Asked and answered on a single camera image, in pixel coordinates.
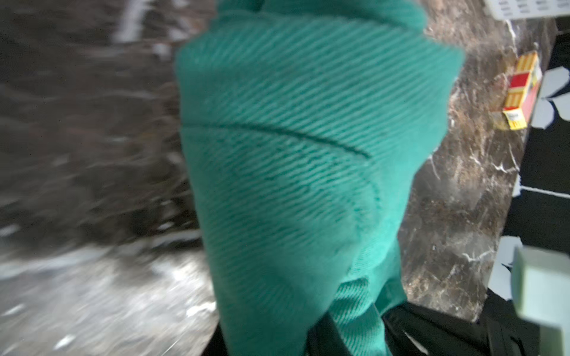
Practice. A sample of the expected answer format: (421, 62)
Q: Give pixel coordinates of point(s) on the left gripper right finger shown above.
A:
(324, 339)

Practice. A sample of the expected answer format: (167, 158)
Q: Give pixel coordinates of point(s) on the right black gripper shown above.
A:
(417, 330)

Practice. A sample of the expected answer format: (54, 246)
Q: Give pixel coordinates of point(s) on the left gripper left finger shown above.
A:
(216, 345)

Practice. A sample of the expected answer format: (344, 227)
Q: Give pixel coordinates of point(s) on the green long pants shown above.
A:
(303, 125)

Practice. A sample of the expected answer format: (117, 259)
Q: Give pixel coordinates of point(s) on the small orange card box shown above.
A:
(524, 85)

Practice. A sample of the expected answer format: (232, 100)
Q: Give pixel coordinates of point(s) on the white plastic mesh basket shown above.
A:
(527, 9)

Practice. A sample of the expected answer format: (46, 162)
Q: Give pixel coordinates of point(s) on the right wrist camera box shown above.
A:
(540, 291)

